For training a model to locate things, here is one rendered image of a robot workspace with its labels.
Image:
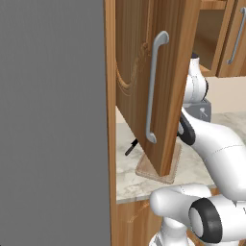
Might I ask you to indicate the open wooden wall cabinet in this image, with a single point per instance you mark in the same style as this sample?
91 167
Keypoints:
208 38

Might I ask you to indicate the wooden cabinet door with swirl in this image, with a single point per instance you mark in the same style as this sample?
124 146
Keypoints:
134 64

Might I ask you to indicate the tall grey fridge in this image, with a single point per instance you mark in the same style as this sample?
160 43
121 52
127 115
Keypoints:
51 121

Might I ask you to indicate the tall wooden side panel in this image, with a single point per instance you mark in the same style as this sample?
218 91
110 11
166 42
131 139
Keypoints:
110 128

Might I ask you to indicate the plain wooden cabinet door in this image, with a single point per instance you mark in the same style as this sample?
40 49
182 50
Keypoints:
228 38

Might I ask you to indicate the wooden base cabinet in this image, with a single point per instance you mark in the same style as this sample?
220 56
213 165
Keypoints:
131 221

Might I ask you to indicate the light wooden cutting board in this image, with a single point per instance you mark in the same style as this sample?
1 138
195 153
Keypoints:
175 161

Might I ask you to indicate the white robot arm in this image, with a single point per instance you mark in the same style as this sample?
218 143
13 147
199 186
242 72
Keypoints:
221 153

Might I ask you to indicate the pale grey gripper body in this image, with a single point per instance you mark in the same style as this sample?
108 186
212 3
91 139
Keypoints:
199 110

